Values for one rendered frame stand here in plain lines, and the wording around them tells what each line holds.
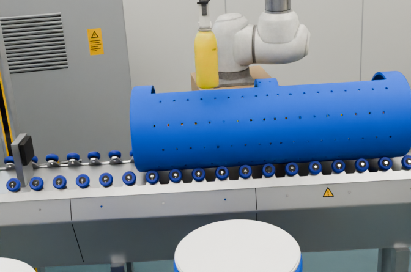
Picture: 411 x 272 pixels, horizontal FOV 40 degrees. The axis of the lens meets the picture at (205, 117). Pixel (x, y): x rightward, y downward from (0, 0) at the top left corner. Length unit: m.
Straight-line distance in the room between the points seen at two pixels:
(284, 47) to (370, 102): 0.53
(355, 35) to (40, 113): 2.75
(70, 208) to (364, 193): 0.95
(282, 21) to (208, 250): 1.13
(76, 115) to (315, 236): 1.74
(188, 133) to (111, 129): 1.60
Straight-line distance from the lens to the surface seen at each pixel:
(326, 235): 1.96
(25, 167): 1.98
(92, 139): 3.29
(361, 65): 4.96
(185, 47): 4.48
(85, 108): 3.23
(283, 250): 1.27
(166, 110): 1.72
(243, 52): 2.21
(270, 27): 2.17
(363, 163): 1.86
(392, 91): 1.82
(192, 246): 1.29
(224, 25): 2.21
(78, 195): 1.86
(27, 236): 1.97
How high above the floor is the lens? 1.72
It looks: 19 degrees down
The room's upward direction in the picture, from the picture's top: 4 degrees counter-clockwise
